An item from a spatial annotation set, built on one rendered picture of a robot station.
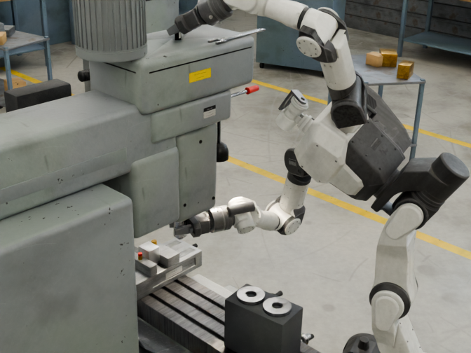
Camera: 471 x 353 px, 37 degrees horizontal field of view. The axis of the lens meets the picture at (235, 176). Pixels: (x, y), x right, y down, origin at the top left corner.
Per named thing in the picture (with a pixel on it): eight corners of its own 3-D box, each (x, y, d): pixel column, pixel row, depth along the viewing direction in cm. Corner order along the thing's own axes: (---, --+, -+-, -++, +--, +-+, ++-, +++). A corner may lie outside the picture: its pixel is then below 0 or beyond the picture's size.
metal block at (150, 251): (148, 254, 269) (148, 241, 267) (160, 260, 266) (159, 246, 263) (138, 260, 266) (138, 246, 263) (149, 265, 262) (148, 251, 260)
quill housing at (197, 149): (179, 189, 255) (177, 104, 242) (220, 208, 242) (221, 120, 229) (137, 206, 243) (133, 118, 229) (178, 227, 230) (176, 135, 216)
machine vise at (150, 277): (176, 251, 288) (175, 227, 283) (202, 265, 279) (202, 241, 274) (106, 286, 264) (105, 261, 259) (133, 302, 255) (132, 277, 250)
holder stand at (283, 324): (244, 328, 243) (247, 279, 234) (300, 354, 231) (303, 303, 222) (223, 347, 234) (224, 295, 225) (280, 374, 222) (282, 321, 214)
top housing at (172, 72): (200, 66, 248) (200, 19, 241) (256, 83, 232) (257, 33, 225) (87, 96, 217) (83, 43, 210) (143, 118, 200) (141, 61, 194)
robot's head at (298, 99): (300, 123, 242) (287, 107, 245) (314, 104, 237) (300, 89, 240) (289, 125, 238) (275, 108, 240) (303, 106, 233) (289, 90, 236)
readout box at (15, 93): (60, 136, 245) (55, 76, 236) (76, 143, 239) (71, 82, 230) (8, 151, 231) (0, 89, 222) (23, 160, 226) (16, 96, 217)
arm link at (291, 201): (284, 208, 285) (296, 164, 271) (305, 227, 278) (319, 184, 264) (262, 217, 278) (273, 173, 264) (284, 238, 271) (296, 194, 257)
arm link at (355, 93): (356, 59, 216) (363, 90, 226) (326, 64, 218) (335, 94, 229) (355, 87, 209) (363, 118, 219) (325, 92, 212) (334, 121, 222)
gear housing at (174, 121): (181, 101, 245) (181, 73, 241) (233, 118, 230) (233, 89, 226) (102, 125, 223) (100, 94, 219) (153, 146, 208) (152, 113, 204)
